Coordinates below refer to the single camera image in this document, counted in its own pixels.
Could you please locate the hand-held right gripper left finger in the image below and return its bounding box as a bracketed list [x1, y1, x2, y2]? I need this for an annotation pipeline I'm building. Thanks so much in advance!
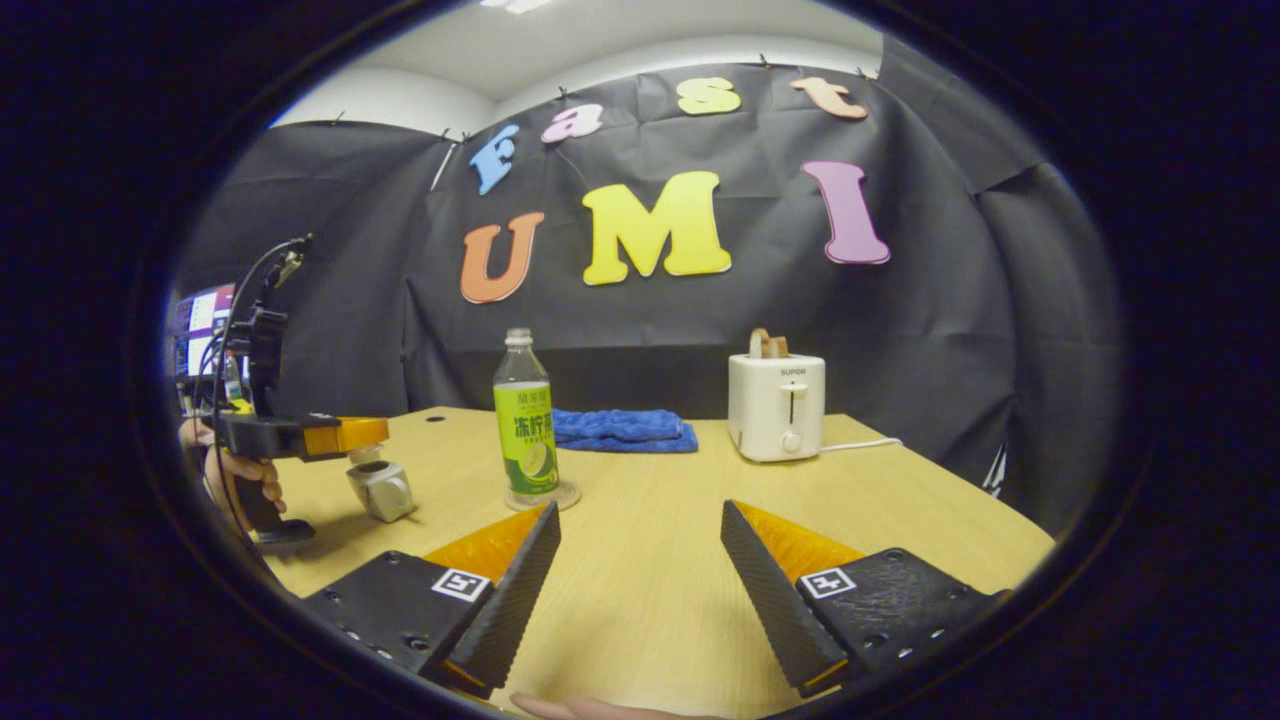
[305, 500, 563, 699]

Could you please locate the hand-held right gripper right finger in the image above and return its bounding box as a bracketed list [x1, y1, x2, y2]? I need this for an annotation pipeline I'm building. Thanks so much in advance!
[720, 499, 1011, 699]

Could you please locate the white floral teacup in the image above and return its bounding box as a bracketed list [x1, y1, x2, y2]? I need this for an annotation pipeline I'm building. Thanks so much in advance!
[346, 459, 418, 524]

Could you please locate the round brown coaster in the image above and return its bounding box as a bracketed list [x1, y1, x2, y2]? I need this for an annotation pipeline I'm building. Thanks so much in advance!
[504, 481, 583, 513]

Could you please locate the green label water bottle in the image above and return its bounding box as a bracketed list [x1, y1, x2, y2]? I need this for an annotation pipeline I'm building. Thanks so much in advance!
[493, 328, 561, 499]

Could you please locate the computer monitor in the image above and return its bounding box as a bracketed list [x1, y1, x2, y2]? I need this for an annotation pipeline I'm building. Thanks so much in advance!
[170, 284, 242, 382]

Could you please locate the white toaster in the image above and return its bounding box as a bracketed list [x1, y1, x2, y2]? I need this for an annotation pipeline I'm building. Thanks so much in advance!
[727, 352, 827, 463]

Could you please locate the blue towel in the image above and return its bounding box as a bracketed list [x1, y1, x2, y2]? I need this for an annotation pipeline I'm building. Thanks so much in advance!
[552, 407, 699, 454]

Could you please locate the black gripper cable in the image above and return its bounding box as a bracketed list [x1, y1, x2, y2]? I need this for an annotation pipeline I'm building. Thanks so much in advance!
[208, 234, 314, 541]

